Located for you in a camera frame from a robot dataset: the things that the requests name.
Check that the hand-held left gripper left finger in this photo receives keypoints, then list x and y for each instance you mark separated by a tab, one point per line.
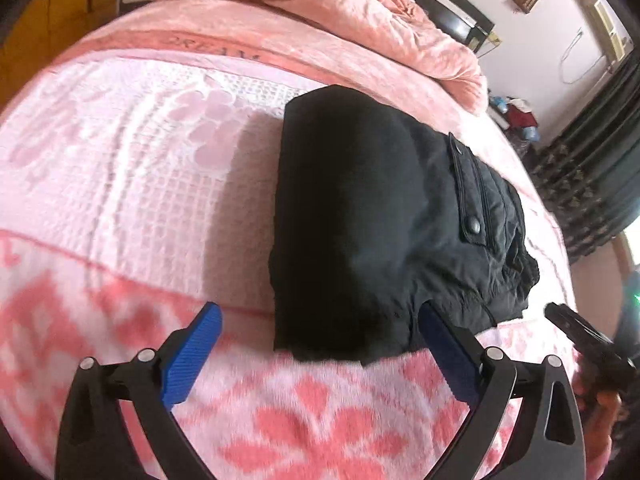
192	355

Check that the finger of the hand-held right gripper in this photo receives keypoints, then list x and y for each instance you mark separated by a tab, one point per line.
585	340

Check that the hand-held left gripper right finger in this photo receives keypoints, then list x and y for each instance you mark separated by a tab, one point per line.
450	355

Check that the black pants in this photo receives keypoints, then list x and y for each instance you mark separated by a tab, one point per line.
360	220

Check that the person's right hand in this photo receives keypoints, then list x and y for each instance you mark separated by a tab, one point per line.
600	420

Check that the dark patterned curtain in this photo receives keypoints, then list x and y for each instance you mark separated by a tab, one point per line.
590	170

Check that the pink floral bed blanket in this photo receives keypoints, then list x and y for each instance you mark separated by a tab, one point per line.
125	185

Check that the red cloth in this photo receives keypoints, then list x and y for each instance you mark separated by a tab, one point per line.
522	119

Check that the blue plastic item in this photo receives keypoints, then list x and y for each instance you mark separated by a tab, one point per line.
499	105

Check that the beige air conditioner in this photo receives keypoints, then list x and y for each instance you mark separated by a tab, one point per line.
605	25

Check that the dark wooden headboard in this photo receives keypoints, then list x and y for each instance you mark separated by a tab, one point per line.
452	17

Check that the pink quilt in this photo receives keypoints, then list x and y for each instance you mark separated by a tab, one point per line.
350	15

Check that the yellow wooden wardrobe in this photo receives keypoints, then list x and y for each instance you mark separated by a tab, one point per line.
45	25

